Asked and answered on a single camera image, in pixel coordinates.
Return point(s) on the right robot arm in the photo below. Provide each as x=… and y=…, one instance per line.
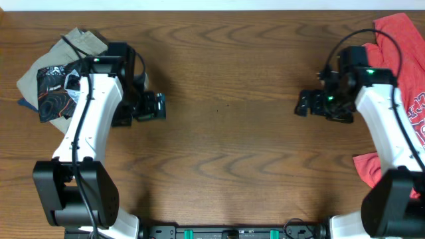
x=394, y=208

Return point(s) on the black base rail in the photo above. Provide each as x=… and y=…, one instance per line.
x=290, y=231

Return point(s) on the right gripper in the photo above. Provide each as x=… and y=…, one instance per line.
x=319, y=95

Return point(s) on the black printed sports jersey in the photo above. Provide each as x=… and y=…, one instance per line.
x=58, y=90

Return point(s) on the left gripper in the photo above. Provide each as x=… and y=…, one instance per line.
x=149, y=112

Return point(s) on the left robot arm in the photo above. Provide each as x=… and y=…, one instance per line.
x=94, y=93

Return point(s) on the red t-shirt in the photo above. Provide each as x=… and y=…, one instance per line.
x=383, y=54

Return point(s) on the folded navy garment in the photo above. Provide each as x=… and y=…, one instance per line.
x=24, y=103

